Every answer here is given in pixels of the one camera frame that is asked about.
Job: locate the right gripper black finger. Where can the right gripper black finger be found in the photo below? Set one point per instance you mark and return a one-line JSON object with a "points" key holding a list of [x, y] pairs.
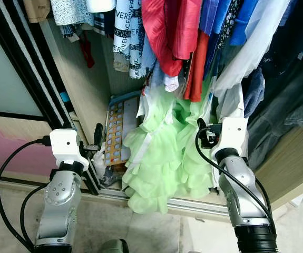
{"points": [[201, 124]]}

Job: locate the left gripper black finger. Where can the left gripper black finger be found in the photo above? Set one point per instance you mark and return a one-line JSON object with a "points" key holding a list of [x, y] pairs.
{"points": [[99, 134]]}

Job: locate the orange blue dotted board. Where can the orange blue dotted board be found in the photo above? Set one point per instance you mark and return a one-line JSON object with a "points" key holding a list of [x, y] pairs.
{"points": [[117, 132]]}

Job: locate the clear plastic bag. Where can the clear plastic bag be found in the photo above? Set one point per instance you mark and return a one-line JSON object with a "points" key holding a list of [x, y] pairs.
{"points": [[109, 174]]}

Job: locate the light wood wardrobe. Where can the light wood wardrobe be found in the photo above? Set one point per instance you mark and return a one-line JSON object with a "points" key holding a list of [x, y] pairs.
{"points": [[82, 89]]}

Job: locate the orange red hanging garment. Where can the orange red hanging garment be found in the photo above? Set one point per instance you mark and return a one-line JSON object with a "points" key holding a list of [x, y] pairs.
{"points": [[196, 74]]}

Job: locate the light green ruffled dress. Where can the light green ruffled dress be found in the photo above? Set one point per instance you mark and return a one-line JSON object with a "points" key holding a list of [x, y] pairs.
{"points": [[156, 158]]}

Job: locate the blue grey hanging cloth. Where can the blue grey hanging cloth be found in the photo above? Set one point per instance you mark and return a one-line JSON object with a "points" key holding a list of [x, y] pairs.
{"points": [[254, 92]]}

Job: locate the light blue shirt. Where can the light blue shirt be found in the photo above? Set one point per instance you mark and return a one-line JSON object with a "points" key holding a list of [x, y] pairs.
{"points": [[154, 71]]}

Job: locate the dark grey jeans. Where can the dark grey jeans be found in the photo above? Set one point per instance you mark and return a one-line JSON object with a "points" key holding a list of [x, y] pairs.
{"points": [[283, 121]]}

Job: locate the silver robot left leg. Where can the silver robot left leg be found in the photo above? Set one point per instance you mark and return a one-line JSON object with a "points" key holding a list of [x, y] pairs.
{"points": [[114, 246]]}

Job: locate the white black lettered garment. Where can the white black lettered garment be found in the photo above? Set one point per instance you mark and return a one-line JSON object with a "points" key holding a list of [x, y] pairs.
{"points": [[127, 37]]}

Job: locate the white sheer hanging garment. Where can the white sheer hanging garment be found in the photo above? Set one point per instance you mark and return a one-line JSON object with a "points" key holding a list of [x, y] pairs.
{"points": [[262, 37]]}

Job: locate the frosted glass sliding door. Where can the frosted glass sliding door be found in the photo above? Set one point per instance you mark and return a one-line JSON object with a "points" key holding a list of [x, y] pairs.
{"points": [[3, 79]]}

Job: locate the bright blue hanging garment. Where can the bright blue hanging garment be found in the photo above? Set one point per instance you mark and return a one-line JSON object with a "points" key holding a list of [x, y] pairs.
{"points": [[246, 21]]}

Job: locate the dark navy hanging garment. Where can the dark navy hanging garment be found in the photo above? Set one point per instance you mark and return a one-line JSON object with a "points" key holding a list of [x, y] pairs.
{"points": [[293, 42]]}

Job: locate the white blue dotted garment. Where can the white blue dotted garment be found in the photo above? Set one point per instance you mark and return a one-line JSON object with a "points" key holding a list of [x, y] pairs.
{"points": [[69, 10]]}

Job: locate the brown cardboard box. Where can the brown cardboard box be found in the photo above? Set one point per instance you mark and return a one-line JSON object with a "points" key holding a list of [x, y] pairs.
{"points": [[35, 9]]}

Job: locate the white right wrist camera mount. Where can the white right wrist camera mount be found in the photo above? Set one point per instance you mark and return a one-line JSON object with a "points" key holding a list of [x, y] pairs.
{"points": [[234, 134]]}

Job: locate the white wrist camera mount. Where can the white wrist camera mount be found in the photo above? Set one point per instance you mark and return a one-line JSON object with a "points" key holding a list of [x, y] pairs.
{"points": [[64, 145], [234, 134]]}

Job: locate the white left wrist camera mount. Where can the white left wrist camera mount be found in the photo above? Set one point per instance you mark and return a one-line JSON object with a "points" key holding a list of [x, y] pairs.
{"points": [[64, 145]]}

